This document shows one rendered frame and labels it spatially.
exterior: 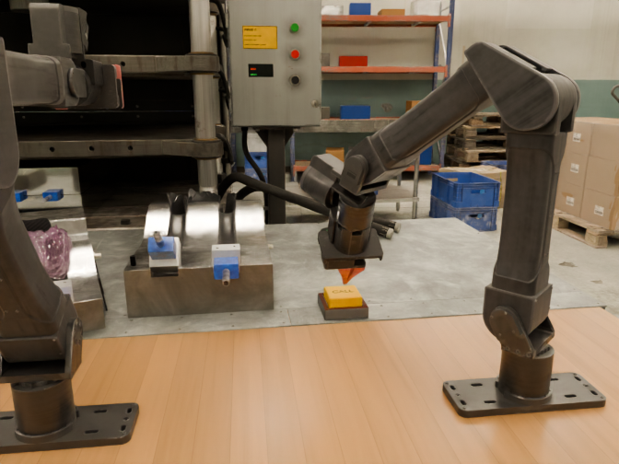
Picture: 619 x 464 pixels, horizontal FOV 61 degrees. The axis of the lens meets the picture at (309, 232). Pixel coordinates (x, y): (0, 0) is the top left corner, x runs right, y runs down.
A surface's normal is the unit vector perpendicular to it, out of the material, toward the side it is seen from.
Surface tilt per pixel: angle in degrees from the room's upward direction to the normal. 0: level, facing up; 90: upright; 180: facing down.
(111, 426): 0
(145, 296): 90
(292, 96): 90
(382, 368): 0
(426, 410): 0
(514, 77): 90
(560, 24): 90
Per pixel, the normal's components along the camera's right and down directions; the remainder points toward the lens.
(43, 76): 1.00, -0.05
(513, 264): -0.70, 0.01
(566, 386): 0.00, -0.96
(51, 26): 0.12, 0.24
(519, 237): -0.63, 0.21
